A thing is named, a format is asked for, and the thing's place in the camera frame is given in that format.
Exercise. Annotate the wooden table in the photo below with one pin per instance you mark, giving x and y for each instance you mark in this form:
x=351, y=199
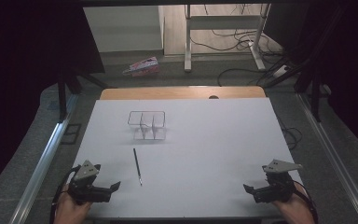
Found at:
x=167, y=92

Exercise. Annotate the black rectangular frame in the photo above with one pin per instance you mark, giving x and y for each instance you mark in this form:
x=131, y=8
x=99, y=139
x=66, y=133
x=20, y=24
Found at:
x=71, y=134

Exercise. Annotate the white table mat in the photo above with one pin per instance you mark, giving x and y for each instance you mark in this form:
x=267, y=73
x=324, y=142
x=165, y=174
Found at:
x=199, y=155

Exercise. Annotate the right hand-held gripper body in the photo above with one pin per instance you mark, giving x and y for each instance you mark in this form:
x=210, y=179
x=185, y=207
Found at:
x=276, y=188

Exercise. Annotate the black pen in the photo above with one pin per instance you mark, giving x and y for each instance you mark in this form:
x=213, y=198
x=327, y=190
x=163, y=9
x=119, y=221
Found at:
x=137, y=166

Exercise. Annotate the person's left hand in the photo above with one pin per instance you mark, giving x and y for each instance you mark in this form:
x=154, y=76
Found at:
x=71, y=211

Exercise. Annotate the dark curtain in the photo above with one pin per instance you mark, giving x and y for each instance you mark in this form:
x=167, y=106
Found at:
x=354, y=77
x=21, y=77

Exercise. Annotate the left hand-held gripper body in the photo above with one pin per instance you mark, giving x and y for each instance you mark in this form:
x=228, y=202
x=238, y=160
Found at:
x=85, y=186

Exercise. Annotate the black metal stand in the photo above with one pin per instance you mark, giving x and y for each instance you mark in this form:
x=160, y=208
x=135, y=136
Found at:
x=62, y=93
x=315, y=93

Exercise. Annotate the person's right hand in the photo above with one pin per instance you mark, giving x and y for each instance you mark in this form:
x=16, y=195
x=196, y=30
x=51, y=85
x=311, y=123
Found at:
x=293, y=211

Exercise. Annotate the pink packet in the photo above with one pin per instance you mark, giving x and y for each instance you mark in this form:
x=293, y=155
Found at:
x=143, y=67

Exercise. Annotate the white cabinet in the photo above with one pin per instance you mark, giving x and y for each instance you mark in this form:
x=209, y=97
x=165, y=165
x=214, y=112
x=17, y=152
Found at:
x=121, y=28

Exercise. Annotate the aluminium rail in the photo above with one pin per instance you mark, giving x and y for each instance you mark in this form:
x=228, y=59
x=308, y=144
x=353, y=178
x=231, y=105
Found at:
x=332, y=155
x=43, y=161

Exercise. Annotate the clear acrylic divided organizer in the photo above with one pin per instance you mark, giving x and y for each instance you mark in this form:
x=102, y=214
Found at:
x=147, y=126

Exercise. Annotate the white power strip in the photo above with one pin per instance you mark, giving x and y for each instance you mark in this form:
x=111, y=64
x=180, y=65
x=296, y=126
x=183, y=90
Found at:
x=281, y=71

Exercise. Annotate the white desk frame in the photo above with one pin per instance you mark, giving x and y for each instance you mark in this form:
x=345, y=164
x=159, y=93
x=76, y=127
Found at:
x=187, y=37

